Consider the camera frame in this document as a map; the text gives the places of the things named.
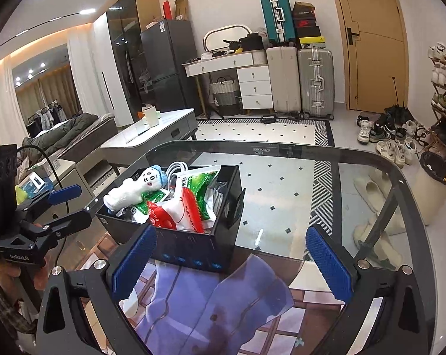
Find woven laundry basket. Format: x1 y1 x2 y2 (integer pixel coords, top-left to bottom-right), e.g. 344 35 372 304
209 76 240 116

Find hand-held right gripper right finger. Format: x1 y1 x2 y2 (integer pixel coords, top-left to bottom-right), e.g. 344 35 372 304
305 225 429 355

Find clothes rack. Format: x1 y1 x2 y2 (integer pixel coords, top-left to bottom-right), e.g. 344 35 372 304
25 101 66 137

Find grey bed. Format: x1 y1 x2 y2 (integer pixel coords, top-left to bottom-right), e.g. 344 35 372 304
56 114 119 161

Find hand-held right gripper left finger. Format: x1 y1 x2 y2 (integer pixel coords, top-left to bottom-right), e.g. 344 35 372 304
34 224 159 355

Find person's left hand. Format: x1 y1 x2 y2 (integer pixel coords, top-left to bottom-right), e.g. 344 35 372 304
0 259 49 291

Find white trash bin black liner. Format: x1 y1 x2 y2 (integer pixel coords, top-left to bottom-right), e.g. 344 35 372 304
410 151 446 224

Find person's left forearm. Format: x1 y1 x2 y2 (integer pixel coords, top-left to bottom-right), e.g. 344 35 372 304
0 270 37 355

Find open black shoe box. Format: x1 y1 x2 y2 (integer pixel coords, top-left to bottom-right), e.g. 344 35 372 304
293 2 316 19

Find white dressing table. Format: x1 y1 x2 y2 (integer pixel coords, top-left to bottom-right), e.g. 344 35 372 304
182 51 273 111

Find white sheer curtain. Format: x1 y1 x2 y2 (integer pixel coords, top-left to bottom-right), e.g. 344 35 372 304
66 26 109 117

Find black white patterned rug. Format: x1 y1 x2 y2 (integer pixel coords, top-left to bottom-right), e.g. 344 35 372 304
195 118 336 256

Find black cardboard box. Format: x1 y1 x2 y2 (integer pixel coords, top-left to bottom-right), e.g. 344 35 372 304
95 164 246 275

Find yellow black shoe box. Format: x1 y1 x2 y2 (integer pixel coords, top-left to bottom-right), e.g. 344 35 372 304
299 37 329 49

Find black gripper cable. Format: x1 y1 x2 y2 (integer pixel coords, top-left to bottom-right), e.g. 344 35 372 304
16 146 66 193

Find wooden shoe rack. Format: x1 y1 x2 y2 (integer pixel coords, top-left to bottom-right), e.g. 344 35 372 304
428 42 446 156

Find brown curtain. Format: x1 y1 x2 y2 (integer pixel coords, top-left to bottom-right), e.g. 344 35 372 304
16 63 81 119

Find red white balloon packet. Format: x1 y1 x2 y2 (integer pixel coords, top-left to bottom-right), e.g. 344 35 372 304
147 187 205 233

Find white plush doll blue hat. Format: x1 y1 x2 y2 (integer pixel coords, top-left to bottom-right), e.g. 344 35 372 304
104 165 169 209

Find black handheld appliance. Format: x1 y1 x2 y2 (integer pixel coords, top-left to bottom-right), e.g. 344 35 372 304
260 113 308 124

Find dark grey refrigerator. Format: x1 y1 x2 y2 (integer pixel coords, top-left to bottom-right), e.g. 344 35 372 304
140 19 203 117

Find black bag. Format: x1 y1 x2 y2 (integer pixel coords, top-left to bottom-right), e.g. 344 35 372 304
240 33 265 52

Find beige suitcase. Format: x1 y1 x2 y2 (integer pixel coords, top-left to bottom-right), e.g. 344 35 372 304
266 46 302 115

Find pile of shoes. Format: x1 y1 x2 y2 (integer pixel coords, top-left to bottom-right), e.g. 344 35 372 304
356 113 429 169

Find grey white bedside cabinet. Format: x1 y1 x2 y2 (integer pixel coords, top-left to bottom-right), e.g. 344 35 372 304
18 158 92 211

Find rows of sneakers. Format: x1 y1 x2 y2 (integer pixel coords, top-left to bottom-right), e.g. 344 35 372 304
428 42 446 141

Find printed cartoon table mat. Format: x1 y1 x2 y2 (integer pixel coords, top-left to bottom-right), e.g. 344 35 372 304
75 225 390 355

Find oval mirror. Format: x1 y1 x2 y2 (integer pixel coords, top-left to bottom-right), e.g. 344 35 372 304
203 25 253 53

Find white charging cable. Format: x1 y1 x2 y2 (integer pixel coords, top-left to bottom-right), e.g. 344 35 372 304
166 162 188 185

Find wooden door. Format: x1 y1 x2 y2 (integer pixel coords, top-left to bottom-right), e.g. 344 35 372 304
327 0 410 113

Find white coffee table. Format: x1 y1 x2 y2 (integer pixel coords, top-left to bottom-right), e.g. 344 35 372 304
100 108 198 172

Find green white medicine sachet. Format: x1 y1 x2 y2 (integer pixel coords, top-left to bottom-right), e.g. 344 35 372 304
129 188 172 224
173 166 222 230

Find white cup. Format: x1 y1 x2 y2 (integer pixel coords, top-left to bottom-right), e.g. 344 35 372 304
143 105 161 127

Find blue packet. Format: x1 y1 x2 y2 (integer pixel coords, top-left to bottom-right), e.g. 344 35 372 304
16 181 54 197

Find silver suitcase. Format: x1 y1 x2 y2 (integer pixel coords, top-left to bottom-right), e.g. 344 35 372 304
298 47 335 120

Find black glass cabinet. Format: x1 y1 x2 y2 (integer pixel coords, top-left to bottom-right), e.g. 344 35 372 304
108 0 144 100

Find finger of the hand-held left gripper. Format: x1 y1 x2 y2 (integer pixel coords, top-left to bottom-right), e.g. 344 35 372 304
16 184 82 226
50 207 95 240

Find black umbrella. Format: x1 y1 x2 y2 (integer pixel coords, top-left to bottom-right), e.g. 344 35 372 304
384 77 416 126

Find dark green duvet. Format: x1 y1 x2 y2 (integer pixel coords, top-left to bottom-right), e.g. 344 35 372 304
21 113 100 152

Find teal suitcase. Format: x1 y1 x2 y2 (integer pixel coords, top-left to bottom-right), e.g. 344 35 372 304
259 0 297 48

